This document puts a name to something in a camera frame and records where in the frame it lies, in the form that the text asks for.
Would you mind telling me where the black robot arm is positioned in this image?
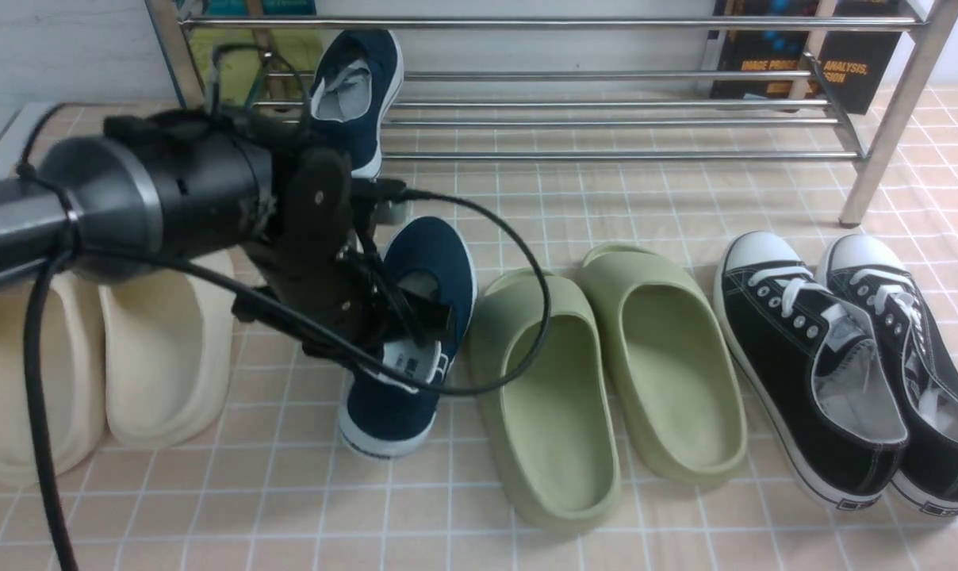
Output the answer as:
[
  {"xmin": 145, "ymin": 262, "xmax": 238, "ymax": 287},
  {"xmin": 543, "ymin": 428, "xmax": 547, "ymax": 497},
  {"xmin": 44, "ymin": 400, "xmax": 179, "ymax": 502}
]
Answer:
[{"xmin": 0, "ymin": 109, "xmax": 456, "ymax": 357}]

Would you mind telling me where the green slipper left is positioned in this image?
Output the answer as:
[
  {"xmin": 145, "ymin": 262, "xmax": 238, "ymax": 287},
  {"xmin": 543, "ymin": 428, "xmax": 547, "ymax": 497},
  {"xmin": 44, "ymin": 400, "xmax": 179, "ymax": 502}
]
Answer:
[{"xmin": 466, "ymin": 270, "xmax": 620, "ymax": 535}]

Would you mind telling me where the black canvas sneaker right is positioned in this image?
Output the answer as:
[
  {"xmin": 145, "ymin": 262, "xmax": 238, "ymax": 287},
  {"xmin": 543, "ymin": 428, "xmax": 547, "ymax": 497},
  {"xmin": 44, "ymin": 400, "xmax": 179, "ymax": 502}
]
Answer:
[{"xmin": 818, "ymin": 234, "xmax": 958, "ymax": 517}]

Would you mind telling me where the black canvas sneaker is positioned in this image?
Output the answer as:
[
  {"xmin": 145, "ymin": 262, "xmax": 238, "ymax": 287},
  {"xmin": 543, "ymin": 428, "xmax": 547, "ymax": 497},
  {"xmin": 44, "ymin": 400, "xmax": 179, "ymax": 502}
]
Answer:
[
  {"xmin": 712, "ymin": 231, "xmax": 908, "ymax": 511},
  {"xmin": 818, "ymin": 234, "xmax": 958, "ymax": 517}
]

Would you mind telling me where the cream slipper inner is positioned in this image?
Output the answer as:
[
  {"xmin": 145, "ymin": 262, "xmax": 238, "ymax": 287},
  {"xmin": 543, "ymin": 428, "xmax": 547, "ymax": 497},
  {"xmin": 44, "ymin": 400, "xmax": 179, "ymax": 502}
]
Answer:
[{"xmin": 99, "ymin": 270, "xmax": 235, "ymax": 450}]

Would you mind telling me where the green slipper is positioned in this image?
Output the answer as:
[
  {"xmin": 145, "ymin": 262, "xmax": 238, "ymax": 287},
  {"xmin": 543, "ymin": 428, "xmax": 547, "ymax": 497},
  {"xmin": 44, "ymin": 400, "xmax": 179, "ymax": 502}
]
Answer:
[
  {"xmin": 576, "ymin": 243, "xmax": 748, "ymax": 487},
  {"xmin": 466, "ymin": 270, "xmax": 620, "ymax": 535}
]

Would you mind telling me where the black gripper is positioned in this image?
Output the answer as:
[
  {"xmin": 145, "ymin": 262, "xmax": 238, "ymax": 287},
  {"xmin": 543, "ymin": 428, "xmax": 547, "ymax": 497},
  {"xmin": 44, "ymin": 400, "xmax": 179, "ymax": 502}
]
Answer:
[{"xmin": 233, "ymin": 146, "xmax": 456, "ymax": 365}]

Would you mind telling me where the cream slipper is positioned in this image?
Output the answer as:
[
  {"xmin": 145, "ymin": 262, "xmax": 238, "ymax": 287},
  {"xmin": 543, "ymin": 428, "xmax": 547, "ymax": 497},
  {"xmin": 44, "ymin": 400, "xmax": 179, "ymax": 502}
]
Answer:
[
  {"xmin": 0, "ymin": 274, "xmax": 105, "ymax": 487},
  {"xmin": 99, "ymin": 270, "xmax": 235, "ymax": 450}
]

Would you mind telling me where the steel shoe rack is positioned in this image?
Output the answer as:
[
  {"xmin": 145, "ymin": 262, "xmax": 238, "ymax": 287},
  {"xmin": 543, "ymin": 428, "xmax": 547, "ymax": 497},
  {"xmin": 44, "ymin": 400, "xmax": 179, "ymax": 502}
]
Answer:
[{"xmin": 146, "ymin": 1, "xmax": 958, "ymax": 228}]

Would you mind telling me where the green slipper right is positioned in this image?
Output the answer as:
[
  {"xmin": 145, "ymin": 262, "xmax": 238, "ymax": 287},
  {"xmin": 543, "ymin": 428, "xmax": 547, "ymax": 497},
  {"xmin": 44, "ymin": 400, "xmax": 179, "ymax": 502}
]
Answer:
[{"xmin": 576, "ymin": 243, "xmax": 748, "ymax": 487}]

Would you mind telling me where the black canvas sneaker left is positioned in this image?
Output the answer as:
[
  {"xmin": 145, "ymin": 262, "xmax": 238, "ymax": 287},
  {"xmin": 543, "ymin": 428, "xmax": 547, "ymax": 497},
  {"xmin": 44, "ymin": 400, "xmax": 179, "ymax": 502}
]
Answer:
[{"xmin": 712, "ymin": 231, "xmax": 908, "ymax": 511}]

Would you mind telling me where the black cable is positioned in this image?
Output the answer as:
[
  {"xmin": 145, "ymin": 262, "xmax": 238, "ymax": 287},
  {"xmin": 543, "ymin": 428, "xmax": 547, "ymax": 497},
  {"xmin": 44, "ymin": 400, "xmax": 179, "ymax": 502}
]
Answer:
[{"xmin": 15, "ymin": 44, "xmax": 553, "ymax": 571}]

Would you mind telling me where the black book orange title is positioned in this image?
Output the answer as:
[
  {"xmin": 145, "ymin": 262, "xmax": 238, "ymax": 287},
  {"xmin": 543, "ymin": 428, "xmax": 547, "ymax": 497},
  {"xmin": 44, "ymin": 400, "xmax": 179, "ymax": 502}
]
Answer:
[{"xmin": 697, "ymin": 1, "xmax": 900, "ymax": 115}]

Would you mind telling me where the navy canvas shoe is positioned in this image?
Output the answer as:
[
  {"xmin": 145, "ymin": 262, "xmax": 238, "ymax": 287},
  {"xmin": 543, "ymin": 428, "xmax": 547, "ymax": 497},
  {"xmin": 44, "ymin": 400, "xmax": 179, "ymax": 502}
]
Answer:
[
  {"xmin": 308, "ymin": 29, "xmax": 405, "ymax": 178},
  {"xmin": 338, "ymin": 217, "xmax": 477, "ymax": 460}
]

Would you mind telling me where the cream slipper far left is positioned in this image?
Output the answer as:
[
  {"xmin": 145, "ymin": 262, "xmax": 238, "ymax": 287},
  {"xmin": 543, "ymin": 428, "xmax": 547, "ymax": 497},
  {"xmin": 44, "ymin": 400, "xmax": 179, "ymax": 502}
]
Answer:
[{"xmin": 0, "ymin": 274, "xmax": 105, "ymax": 487}]

